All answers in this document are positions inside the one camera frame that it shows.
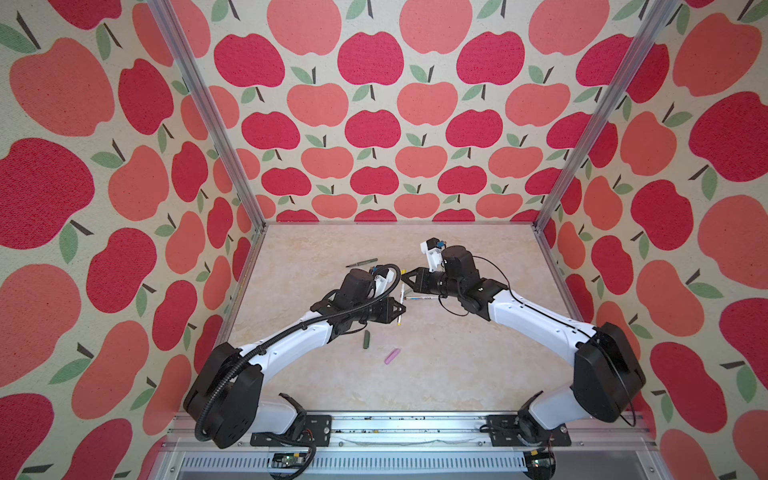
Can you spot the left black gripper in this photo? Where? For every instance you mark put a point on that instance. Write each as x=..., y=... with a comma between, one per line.
x=387, y=315

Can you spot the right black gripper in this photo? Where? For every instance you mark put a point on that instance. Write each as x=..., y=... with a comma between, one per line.
x=418, y=283

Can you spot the dark green pen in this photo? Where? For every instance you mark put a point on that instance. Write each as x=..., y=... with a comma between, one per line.
x=362, y=263

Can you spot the pink pen cap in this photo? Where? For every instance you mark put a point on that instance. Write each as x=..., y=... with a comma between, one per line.
x=392, y=356

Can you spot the yellow-tipped white pen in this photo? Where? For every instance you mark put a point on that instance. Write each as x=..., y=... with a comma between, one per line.
x=402, y=307

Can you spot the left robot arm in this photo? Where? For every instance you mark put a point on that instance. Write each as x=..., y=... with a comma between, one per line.
x=224, y=399

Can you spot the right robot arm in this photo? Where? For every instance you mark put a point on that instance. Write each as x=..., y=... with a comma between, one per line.
x=607, y=376

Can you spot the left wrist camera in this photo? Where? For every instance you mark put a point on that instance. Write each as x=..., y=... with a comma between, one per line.
x=385, y=279

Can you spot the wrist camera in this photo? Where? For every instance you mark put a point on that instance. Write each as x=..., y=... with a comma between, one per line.
x=432, y=249
x=385, y=279

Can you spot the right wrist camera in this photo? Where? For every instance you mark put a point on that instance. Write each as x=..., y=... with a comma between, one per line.
x=432, y=249

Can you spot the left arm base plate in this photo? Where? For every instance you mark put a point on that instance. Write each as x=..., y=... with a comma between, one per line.
x=306, y=430

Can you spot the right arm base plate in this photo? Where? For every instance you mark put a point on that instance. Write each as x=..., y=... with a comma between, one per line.
x=509, y=431

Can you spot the aluminium front rail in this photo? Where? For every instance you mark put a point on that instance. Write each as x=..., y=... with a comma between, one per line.
x=416, y=445

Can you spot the right aluminium corner post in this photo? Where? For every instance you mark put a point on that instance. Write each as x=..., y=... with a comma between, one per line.
x=655, y=21

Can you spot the aluminium corner post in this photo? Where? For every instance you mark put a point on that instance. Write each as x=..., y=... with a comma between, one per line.
x=174, y=36
x=655, y=21

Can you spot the left aluminium corner post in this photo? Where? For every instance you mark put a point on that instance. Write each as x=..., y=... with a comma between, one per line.
x=174, y=36

